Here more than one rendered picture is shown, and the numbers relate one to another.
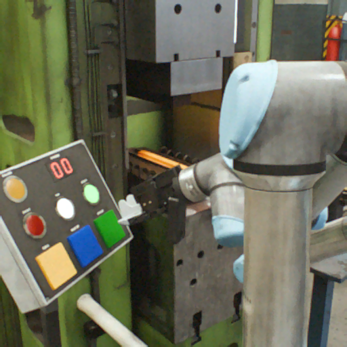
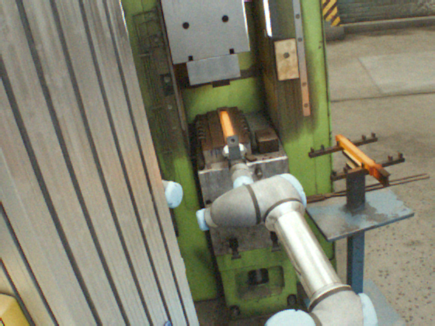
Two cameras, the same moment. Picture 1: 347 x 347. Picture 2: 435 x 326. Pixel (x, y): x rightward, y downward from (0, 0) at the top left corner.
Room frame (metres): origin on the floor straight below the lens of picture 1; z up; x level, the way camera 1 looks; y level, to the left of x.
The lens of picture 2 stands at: (0.12, -1.09, 1.80)
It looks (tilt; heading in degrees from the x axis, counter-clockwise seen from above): 27 degrees down; 39
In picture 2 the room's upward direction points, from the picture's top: 10 degrees counter-clockwise
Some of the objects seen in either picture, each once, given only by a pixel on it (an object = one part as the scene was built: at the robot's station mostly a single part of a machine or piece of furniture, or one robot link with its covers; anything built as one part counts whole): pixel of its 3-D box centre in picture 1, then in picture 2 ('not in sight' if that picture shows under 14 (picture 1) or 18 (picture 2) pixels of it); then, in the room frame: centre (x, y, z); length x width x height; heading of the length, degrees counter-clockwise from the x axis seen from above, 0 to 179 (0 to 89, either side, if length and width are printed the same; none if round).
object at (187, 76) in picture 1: (154, 68); (210, 57); (1.65, 0.07, 1.32); 0.42 x 0.20 x 0.10; 39
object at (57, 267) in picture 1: (55, 266); not in sight; (0.93, 0.25, 1.01); 0.07 x 0.05 x 0.07; 154
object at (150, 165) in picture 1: (156, 173); (222, 132); (1.65, 0.07, 0.96); 0.42 x 0.20 x 0.09; 39
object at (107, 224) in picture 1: (108, 229); not in sight; (1.11, 0.17, 1.01); 0.07 x 0.05 x 0.07; 154
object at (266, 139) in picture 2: not in sight; (266, 140); (1.65, -0.16, 0.95); 0.12 x 0.08 x 0.06; 39
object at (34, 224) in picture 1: (34, 225); not in sight; (0.95, 0.29, 1.09); 0.05 x 0.03 x 0.04; 129
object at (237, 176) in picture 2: not in sight; (243, 185); (1.25, -0.28, 0.97); 0.11 x 0.08 x 0.09; 39
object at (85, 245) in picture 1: (84, 246); not in sight; (1.02, 0.21, 1.01); 0.07 x 0.05 x 0.07; 154
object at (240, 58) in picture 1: (240, 77); (286, 60); (1.79, -0.22, 1.27); 0.09 x 0.02 x 0.17; 129
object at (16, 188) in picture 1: (15, 189); not in sight; (0.96, 0.33, 1.16); 0.05 x 0.03 x 0.04; 129
